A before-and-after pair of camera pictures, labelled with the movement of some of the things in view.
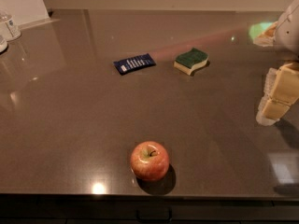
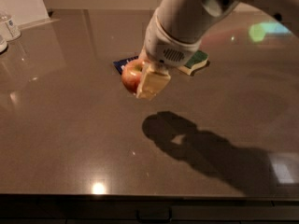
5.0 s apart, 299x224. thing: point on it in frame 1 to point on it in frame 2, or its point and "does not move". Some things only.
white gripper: (289, 32) to (164, 49)
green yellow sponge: (185, 63) does not move
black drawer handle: (169, 217) does not move
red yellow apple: (149, 161) to (131, 74)
